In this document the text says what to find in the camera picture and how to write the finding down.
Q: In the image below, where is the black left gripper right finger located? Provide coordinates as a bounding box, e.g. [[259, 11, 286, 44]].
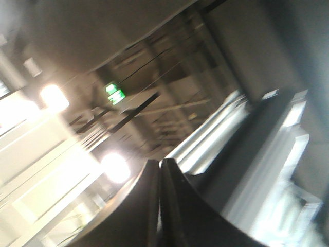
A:
[[160, 158, 262, 246]]

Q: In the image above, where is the green exit sign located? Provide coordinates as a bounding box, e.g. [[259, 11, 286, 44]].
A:
[[105, 83, 125, 105]]

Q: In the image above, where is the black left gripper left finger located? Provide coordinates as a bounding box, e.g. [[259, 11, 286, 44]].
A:
[[74, 160, 160, 246]]

